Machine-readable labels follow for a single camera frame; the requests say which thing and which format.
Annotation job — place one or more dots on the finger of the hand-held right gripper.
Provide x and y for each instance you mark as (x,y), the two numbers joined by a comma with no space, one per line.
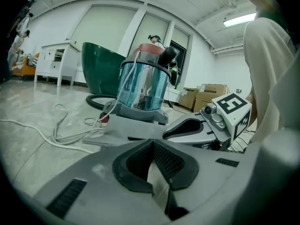
(182,120)
(192,139)

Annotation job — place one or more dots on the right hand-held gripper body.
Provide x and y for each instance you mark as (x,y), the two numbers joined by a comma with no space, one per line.
(232,111)

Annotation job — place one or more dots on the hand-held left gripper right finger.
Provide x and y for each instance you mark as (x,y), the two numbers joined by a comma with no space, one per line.
(211,172)

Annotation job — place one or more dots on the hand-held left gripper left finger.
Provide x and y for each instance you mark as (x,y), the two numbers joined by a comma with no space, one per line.
(93,184)

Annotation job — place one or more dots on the grey dust bag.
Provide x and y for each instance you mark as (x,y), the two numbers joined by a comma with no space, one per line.
(131,130)

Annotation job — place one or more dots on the person's right forearm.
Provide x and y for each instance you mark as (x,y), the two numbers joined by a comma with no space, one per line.
(252,99)

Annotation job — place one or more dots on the brown cardboard box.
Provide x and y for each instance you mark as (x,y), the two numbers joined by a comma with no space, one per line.
(206,99)
(188,99)

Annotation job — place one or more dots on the black green panel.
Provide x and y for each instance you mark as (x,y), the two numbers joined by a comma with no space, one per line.
(174,72)

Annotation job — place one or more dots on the red vacuum cleaner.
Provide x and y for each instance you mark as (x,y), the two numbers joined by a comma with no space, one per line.
(140,85)

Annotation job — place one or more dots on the person in white shirt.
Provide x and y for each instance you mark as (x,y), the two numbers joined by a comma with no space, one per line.
(264,67)

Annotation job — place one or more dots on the black framed window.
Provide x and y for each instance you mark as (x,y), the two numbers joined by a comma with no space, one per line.
(181,55)

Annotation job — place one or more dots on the ceiling light panel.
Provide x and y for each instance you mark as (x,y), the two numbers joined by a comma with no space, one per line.
(239,20)

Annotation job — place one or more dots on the green bathtub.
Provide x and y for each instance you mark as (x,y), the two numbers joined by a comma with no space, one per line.
(100,67)

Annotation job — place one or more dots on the person's green shirt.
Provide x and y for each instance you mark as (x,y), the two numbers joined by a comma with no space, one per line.
(274,10)

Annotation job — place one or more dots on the orange sofa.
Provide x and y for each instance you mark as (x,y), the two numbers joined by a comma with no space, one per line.
(23,69)

